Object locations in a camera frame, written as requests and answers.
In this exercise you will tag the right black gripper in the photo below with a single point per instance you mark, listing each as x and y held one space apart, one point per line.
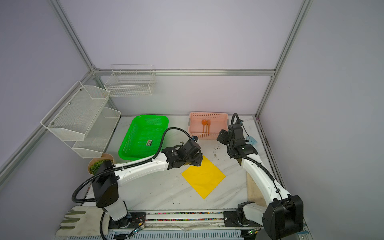
222 136

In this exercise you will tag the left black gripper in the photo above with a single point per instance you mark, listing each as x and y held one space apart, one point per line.
199 157

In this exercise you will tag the pink plastic basket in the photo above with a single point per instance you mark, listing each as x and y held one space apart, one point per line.
219 121

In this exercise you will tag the orange plastic fork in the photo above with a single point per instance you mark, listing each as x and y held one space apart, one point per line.
208 126

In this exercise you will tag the orange plastic spoon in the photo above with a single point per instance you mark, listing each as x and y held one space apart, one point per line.
204 123

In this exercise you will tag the yellow paper napkin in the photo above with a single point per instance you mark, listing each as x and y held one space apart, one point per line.
204 179

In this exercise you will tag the green plastic basket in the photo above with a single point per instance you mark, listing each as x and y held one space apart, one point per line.
142 129

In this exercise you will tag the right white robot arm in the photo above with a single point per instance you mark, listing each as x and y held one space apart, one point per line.
283 214

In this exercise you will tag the light blue garden trowel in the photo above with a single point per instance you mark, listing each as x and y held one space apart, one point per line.
251 141

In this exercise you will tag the small black item in basket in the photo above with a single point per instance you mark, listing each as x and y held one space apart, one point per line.
149 143

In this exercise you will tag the right beige work glove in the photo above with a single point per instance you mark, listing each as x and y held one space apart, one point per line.
253 192

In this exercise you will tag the potted green succulent plant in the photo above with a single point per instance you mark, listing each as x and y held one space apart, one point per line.
95 163

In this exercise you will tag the white mesh two-tier shelf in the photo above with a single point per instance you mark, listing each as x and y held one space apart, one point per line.
83 121

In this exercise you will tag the left green-striped work glove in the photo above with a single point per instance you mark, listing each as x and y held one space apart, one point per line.
83 221

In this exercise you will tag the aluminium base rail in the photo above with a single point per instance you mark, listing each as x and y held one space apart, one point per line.
179 225

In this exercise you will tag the white wire wall basket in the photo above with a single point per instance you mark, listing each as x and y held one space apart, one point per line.
131 80

